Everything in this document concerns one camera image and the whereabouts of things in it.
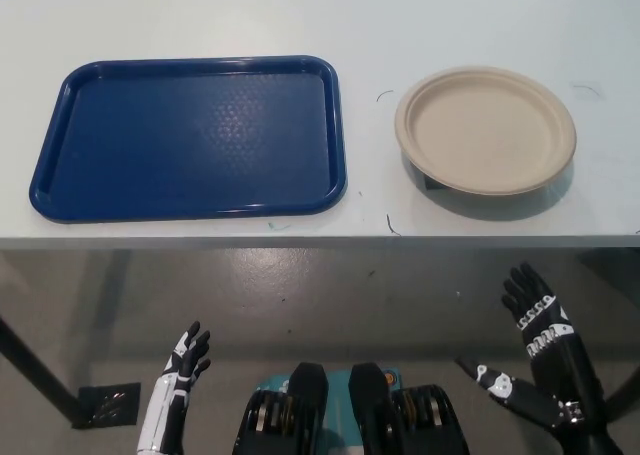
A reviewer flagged right robot hand black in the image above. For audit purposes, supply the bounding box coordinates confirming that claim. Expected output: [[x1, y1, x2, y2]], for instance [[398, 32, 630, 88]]
[[453, 261, 607, 427]]

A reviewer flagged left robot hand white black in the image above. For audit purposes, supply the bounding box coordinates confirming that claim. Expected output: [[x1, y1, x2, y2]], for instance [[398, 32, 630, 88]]
[[137, 319, 213, 455]]

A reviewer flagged beige paper plate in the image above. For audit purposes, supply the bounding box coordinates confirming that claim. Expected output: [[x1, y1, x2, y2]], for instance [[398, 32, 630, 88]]
[[393, 64, 578, 196]]

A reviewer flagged blue plastic serving tray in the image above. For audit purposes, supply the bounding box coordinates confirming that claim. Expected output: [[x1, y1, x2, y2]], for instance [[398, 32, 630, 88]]
[[28, 53, 349, 224]]

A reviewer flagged black floor foot patch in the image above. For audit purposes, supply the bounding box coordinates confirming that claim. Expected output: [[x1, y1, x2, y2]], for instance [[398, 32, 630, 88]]
[[71, 381, 142, 430]]

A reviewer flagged black table leg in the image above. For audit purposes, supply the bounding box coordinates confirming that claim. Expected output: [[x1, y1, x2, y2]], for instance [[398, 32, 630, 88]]
[[0, 313, 84, 424]]

